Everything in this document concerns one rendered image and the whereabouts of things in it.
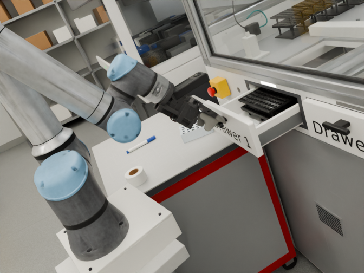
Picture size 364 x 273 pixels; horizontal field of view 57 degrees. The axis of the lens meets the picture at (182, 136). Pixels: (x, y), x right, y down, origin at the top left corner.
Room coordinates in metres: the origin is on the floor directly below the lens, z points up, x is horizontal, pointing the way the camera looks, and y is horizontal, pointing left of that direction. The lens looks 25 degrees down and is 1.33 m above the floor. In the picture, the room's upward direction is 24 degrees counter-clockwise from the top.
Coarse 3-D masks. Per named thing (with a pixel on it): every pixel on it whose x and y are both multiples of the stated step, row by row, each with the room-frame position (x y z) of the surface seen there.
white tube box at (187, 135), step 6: (180, 126) 1.25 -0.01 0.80; (192, 126) 1.20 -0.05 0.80; (198, 126) 1.18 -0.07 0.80; (180, 132) 1.19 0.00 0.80; (186, 132) 1.17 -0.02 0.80; (192, 132) 1.16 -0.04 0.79; (198, 132) 1.16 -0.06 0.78; (204, 132) 1.16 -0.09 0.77; (210, 132) 1.15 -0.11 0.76; (186, 138) 1.16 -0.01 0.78; (192, 138) 1.16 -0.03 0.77
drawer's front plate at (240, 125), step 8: (208, 104) 1.02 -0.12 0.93; (216, 104) 0.99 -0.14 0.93; (216, 112) 0.97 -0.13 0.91; (224, 112) 0.91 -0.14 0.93; (232, 112) 0.88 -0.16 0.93; (232, 120) 0.86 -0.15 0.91; (240, 120) 0.81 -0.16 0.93; (248, 120) 0.79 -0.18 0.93; (216, 128) 1.03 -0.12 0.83; (232, 128) 0.89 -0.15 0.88; (240, 128) 0.83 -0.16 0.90; (248, 128) 0.78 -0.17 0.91; (232, 136) 0.91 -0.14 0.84; (240, 136) 0.85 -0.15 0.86; (248, 136) 0.80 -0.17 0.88; (256, 136) 0.78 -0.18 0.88; (240, 144) 0.87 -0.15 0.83; (256, 144) 0.78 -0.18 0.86; (256, 152) 0.78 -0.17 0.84
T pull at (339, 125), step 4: (340, 120) 0.64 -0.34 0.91; (344, 120) 0.64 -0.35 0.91; (324, 124) 0.66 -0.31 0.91; (328, 124) 0.65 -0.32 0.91; (332, 124) 0.64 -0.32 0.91; (336, 124) 0.64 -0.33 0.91; (340, 124) 0.63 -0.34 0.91; (344, 124) 0.62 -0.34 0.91; (348, 124) 0.62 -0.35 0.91; (328, 128) 0.65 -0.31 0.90; (332, 128) 0.63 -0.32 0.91; (336, 128) 0.62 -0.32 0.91; (340, 128) 0.61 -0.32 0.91; (344, 128) 0.61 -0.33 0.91; (336, 132) 0.62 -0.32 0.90; (340, 132) 0.61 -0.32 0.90; (344, 132) 0.60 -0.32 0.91; (348, 132) 0.60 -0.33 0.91
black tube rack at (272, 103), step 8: (264, 88) 1.02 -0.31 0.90; (248, 96) 1.01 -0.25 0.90; (256, 96) 0.99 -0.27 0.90; (264, 96) 0.96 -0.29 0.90; (272, 96) 0.93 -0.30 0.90; (280, 96) 0.91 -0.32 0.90; (288, 96) 0.89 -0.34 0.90; (264, 104) 0.91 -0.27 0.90; (272, 104) 0.88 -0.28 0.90; (280, 104) 0.87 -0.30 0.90; (288, 104) 0.90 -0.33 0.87; (248, 112) 0.98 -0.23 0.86; (256, 112) 0.94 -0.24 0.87; (264, 112) 0.91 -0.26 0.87; (272, 112) 0.86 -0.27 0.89; (280, 112) 0.87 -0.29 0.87
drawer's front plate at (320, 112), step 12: (312, 108) 0.74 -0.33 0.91; (324, 108) 0.70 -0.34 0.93; (336, 108) 0.67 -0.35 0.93; (312, 120) 0.75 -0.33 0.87; (324, 120) 0.71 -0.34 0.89; (336, 120) 0.67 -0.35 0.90; (348, 120) 0.63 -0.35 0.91; (360, 120) 0.60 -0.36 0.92; (312, 132) 0.77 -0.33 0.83; (324, 132) 0.72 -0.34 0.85; (360, 132) 0.60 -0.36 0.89; (336, 144) 0.68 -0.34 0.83; (348, 144) 0.64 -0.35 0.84; (360, 144) 0.61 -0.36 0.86; (360, 156) 0.61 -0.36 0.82
